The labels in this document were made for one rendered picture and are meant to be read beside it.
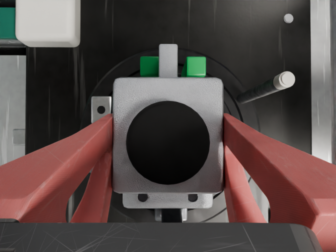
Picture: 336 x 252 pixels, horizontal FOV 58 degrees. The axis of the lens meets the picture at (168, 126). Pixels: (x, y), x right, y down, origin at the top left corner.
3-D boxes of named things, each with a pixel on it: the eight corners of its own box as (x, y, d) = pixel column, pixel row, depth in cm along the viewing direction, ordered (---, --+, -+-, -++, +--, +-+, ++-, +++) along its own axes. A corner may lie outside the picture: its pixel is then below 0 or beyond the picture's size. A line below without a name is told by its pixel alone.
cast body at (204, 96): (205, 198, 17) (231, 235, 10) (129, 197, 17) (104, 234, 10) (205, 54, 18) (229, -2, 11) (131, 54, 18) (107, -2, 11)
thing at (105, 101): (115, 124, 23) (111, 123, 22) (95, 124, 23) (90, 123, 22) (115, 98, 23) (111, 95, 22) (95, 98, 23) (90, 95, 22)
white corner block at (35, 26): (86, 53, 27) (73, 39, 23) (35, 53, 27) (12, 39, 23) (86, 2, 27) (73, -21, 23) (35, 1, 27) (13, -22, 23)
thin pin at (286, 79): (247, 103, 23) (296, 87, 15) (236, 103, 23) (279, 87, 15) (247, 93, 23) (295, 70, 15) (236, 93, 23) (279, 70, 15)
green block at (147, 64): (160, 88, 23) (159, 75, 18) (144, 87, 23) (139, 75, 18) (160, 72, 23) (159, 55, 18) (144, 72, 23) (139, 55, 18)
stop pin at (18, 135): (44, 143, 29) (26, 145, 25) (32, 143, 29) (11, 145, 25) (44, 129, 29) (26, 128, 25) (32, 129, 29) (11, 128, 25)
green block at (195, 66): (196, 88, 23) (206, 75, 18) (181, 88, 23) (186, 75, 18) (196, 72, 23) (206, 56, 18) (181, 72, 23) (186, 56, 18)
